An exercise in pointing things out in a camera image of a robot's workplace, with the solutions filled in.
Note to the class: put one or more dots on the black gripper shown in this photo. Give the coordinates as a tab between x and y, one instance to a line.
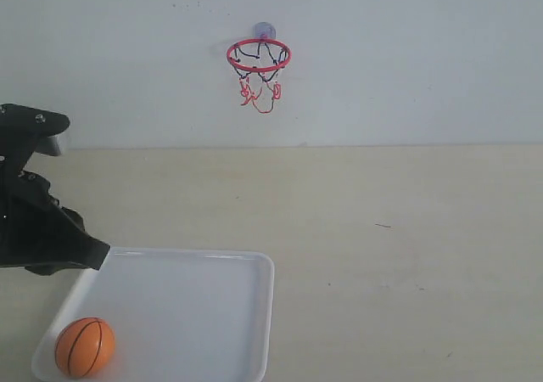
36	233

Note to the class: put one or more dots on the small orange basketball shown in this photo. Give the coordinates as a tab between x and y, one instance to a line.
84	347

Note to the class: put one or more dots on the red mini basketball hoop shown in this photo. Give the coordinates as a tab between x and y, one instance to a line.
258	62

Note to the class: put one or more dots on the white plastic tray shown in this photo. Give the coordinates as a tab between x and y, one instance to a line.
177	315

